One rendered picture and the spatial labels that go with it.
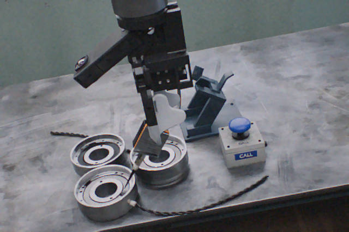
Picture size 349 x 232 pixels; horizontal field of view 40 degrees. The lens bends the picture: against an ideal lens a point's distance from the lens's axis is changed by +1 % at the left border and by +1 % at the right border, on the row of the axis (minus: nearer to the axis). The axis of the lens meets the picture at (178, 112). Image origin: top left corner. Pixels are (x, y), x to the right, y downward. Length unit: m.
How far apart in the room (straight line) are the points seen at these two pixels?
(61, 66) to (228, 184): 1.86
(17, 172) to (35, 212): 0.14
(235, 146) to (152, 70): 0.25
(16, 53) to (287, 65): 1.70
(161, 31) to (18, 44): 1.95
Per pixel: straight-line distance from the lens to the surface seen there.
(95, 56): 0.68
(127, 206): 0.81
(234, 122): 0.85
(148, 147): 0.75
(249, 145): 0.84
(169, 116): 0.71
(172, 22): 0.66
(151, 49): 0.67
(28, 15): 2.50
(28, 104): 1.23
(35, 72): 2.62
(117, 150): 0.92
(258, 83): 1.11
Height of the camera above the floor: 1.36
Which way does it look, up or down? 32 degrees down
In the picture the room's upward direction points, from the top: 10 degrees counter-clockwise
